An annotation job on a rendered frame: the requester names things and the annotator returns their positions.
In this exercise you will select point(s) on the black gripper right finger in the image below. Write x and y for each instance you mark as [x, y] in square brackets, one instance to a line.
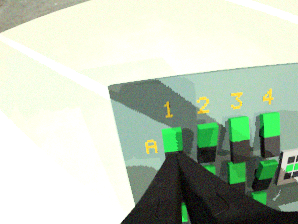
[210, 200]

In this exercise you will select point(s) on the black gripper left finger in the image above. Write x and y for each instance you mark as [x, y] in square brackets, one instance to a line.
[162, 201]

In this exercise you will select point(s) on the grey-green switch panel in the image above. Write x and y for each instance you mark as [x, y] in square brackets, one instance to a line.
[240, 124]

